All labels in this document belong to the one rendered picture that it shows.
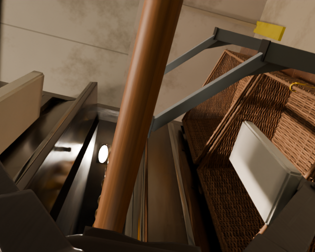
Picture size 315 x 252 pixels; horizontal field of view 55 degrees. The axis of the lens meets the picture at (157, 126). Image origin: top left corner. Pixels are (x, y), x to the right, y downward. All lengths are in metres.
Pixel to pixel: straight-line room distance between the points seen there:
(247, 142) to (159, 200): 0.92
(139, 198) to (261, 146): 0.25
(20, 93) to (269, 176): 0.13
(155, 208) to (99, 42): 2.68
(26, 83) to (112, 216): 0.18
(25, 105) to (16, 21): 3.57
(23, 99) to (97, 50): 3.37
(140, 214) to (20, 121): 0.23
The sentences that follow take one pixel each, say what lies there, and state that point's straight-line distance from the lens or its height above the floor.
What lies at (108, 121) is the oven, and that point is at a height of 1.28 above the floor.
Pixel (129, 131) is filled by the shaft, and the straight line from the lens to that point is 0.26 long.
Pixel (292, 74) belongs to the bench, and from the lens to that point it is 1.35.
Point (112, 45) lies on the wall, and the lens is 3.50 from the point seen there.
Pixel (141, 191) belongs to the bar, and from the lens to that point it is 0.42.
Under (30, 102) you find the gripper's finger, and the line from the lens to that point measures 0.18.
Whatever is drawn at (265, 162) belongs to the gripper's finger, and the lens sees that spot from 0.17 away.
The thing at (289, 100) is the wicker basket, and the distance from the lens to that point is 1.29.
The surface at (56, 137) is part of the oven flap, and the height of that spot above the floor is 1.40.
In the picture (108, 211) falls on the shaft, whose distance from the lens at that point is 0.31.
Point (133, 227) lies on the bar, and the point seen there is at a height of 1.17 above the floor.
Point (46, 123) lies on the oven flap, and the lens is 1.53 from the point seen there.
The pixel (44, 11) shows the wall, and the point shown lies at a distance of 3.62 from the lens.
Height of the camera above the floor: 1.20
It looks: 7 degrees down
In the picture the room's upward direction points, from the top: 77 degrees counter-clockwise
